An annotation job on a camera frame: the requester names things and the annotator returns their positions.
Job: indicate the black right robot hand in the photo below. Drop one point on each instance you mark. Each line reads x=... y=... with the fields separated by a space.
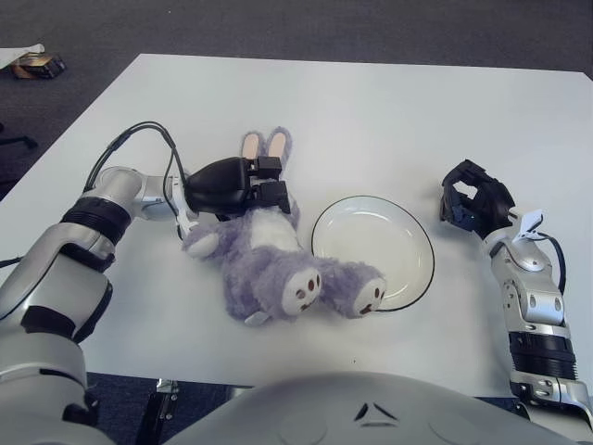
x=491 y=204

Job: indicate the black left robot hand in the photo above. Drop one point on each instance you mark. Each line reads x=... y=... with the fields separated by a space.
x=218 y=183

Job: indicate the purple plush bunny doll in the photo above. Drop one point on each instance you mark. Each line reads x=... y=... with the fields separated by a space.
x=264 y=259

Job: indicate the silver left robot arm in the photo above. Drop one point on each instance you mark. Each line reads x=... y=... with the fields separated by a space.
x=60 y=259

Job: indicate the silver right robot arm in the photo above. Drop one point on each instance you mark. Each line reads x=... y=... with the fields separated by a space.
x=533 y=301

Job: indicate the white plate black rim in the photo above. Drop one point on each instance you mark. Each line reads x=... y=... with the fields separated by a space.
x=370 y=245

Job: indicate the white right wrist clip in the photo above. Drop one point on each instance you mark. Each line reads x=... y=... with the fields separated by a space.
x=528 y=222

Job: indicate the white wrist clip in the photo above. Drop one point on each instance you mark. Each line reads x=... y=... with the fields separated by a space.
x=528 y=222
x=185 y=225

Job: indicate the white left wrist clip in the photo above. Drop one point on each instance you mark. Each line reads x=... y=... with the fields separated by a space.
x=185 y=225

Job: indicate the black chair leg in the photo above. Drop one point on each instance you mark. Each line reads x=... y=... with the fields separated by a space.
x=18 y=140

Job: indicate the brown cardboard box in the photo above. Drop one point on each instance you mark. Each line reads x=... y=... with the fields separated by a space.
x=39 y=65

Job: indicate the white cloth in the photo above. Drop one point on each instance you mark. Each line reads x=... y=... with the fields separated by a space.
x=11 y=54

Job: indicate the silver robot torso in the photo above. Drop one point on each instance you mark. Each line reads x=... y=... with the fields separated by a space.
x=370 y=417

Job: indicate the black metal stand frame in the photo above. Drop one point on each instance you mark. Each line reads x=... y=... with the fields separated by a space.
x=166 y=387

